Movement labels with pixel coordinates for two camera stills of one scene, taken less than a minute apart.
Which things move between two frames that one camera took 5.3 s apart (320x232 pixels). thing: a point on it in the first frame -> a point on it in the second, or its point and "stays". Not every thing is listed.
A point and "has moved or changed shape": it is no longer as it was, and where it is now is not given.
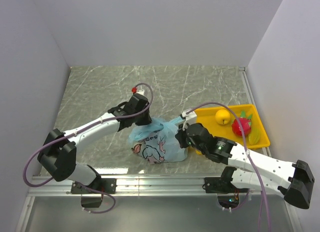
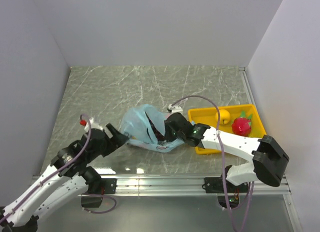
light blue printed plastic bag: [157, 143] has moved or changed shape
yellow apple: [222, 116] stays
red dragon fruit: [245, 124] stays
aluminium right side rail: [243, 69] stays
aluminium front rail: [145, 186] stays
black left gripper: [147, 120] -> [117, 139]
